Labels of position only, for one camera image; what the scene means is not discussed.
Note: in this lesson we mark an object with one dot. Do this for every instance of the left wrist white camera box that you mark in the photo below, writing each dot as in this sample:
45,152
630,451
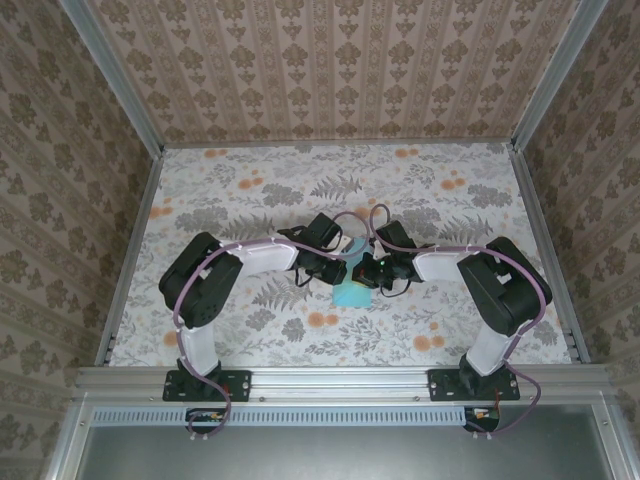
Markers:
348,244

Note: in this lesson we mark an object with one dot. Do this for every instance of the wide aluminium base rail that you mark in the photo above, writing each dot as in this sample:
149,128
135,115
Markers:
340,382

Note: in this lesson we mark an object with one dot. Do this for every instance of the left aluminium side rail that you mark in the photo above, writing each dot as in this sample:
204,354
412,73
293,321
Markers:
136,240

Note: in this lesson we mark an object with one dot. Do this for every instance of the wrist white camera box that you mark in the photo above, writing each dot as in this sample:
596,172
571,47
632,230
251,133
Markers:
348,244
378,248

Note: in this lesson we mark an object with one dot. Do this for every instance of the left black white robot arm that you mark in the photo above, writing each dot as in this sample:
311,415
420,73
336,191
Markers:
200,280

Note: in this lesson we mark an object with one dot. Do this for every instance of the right aluminium corner post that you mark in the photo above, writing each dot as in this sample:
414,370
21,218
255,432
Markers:
555,75

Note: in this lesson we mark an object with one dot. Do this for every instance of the grey metal sheet panel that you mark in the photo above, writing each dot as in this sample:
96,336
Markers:
340,455

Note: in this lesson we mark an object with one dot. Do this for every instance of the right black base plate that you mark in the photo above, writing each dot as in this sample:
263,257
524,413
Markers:
440,385

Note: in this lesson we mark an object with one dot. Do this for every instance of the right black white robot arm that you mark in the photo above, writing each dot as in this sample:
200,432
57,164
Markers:
505,285

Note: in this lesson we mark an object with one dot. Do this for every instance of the right aluminium side rail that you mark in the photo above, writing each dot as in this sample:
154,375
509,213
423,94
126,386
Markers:
533,200

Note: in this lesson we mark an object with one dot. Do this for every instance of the aluminium side rail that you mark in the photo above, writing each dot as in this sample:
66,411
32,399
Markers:
136,240
533,200

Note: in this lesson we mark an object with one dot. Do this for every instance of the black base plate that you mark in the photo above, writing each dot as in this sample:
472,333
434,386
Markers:
440,385
240,385

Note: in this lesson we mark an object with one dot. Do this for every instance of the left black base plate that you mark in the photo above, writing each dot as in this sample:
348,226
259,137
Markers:
240,385

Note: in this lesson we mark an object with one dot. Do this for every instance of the aluminium corner post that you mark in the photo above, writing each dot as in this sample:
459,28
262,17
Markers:
112,80
555,75

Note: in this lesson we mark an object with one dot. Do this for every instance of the thin aluminium back rail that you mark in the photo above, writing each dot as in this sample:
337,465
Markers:
350,144

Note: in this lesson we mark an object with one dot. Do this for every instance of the light blue paper sheet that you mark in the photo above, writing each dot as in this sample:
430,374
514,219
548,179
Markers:
352,297

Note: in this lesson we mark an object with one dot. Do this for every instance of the left aluminium corner post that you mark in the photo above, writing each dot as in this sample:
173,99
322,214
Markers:
112,80

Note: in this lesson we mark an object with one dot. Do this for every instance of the floral patterned table mat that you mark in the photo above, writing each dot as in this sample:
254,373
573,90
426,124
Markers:
350,340

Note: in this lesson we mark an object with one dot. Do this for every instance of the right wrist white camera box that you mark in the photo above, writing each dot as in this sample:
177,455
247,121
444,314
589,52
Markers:
378,248

